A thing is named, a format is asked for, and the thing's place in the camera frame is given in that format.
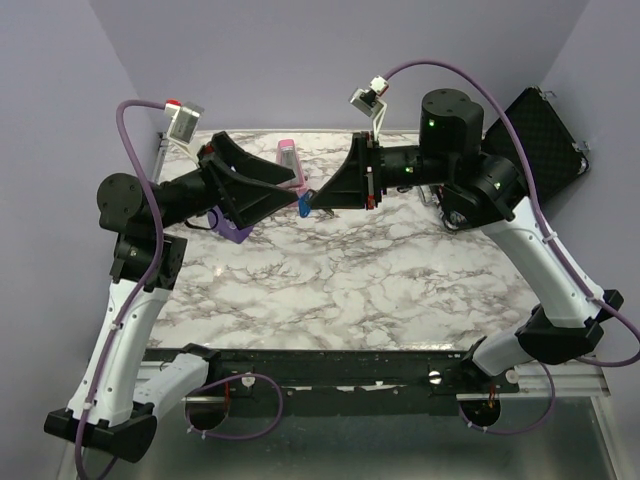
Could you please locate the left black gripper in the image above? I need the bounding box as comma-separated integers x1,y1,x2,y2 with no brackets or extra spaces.
154,130,298,232

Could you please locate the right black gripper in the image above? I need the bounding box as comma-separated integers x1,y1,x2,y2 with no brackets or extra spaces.
310,132,454,210

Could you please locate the blue key tag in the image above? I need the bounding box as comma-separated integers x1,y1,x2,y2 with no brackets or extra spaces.
298,190,313,218

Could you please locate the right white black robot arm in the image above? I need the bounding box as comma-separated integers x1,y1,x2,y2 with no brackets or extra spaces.
310,89,623,392

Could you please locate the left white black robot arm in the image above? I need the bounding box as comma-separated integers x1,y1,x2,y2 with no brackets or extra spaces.
44,132,297,463

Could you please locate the purple metronome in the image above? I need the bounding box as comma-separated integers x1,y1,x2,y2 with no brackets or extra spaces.
207,208,254,244

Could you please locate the pink metronome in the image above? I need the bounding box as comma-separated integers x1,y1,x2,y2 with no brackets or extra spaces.
276,139,308,197

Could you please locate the black poker chip case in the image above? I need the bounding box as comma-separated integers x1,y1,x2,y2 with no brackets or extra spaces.
506,87,589,204

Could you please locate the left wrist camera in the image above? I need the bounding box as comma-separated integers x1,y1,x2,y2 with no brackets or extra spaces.
164,99,204,163

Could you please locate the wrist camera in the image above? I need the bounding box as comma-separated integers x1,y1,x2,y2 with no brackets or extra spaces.
349,76,389,141
164,99,204,163

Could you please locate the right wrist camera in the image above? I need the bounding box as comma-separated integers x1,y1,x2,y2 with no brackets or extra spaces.
349,76,389,141

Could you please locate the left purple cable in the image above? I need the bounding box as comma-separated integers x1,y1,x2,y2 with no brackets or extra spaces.
73,99,284,480

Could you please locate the purple cable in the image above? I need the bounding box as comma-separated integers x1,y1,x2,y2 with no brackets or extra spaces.
73,99,284,480
387,60,640,435

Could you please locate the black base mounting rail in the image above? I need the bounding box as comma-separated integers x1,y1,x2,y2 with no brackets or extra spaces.
142,344,521,416

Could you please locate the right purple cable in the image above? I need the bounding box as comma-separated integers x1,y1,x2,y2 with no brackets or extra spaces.
387,60,640,435

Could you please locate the aluminium frame extrusion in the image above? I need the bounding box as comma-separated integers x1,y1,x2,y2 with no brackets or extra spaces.
515,360,610,398

